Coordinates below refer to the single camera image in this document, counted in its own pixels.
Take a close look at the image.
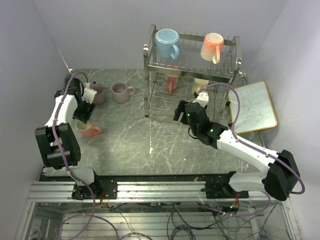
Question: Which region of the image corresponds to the blue mug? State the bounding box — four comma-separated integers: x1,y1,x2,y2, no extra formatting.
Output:
155,28,180,60

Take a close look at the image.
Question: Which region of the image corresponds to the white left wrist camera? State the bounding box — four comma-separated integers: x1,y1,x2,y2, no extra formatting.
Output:
81,82,97,104

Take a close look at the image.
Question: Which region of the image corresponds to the cream yellow mug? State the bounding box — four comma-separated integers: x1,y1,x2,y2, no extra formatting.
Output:
191,78,209,94

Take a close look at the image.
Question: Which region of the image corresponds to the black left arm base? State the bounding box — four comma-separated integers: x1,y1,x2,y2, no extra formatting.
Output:
71,173,118,201

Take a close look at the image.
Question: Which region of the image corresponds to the metal two-tier dish rack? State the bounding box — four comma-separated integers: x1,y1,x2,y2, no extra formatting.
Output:
143,24,242,118

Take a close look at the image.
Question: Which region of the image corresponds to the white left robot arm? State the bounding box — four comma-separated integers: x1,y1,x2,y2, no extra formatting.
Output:
35,77,102,199

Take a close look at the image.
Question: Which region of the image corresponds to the red mug in rack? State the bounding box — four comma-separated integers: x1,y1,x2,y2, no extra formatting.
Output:
163,73,179,94

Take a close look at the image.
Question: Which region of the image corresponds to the light purple mug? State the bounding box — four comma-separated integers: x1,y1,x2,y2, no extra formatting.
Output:
111,81,136,104

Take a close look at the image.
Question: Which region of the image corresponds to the salmon pink mug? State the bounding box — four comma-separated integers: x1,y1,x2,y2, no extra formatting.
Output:
75,118,101,138

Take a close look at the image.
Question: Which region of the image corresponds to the wire shelf with cables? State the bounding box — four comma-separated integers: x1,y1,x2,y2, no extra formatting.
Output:
16,200,302,240

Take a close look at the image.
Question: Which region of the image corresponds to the dark mauve mug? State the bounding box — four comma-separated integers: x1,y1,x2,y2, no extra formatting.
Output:
90,82,106,105

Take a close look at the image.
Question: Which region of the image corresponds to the orange white mug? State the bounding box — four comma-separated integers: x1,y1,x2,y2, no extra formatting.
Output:
200,32,224,64

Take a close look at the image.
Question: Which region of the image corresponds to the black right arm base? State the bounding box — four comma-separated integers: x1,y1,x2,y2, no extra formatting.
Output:
199,171,249,199

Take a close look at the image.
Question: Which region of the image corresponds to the aluminium mounting rail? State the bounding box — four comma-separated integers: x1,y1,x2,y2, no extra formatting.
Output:
27,180,291,203

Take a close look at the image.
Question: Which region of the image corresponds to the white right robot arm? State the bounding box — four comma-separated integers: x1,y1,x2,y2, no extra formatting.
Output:
173,100,300,201

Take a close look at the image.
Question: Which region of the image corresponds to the whiteboard with yellow frame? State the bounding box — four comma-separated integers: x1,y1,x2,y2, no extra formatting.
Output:
234,81,278,134

